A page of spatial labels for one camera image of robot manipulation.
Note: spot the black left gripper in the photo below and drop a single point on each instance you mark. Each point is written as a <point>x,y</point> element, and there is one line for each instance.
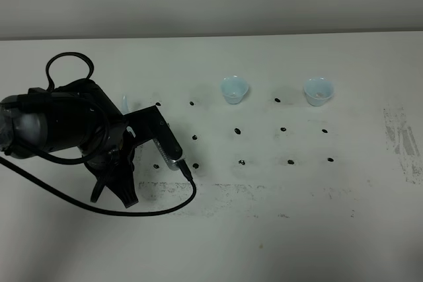
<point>114,164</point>

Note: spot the light blue porcelain teapot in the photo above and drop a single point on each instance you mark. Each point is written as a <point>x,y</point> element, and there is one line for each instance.
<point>125,109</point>

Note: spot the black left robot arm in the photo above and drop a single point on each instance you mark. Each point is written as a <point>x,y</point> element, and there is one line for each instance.
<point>78,124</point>

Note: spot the left light blue teacup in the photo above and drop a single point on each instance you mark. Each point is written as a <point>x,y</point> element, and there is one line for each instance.
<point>234,89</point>

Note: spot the light blue teacup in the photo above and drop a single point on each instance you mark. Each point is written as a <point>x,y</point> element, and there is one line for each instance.
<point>234,89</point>
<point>318,91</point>

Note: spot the right light blue teacup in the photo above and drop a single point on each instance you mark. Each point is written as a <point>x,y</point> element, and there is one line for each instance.
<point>318,91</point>

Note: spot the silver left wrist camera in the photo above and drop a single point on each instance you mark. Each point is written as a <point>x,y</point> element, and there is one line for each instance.
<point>168,146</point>

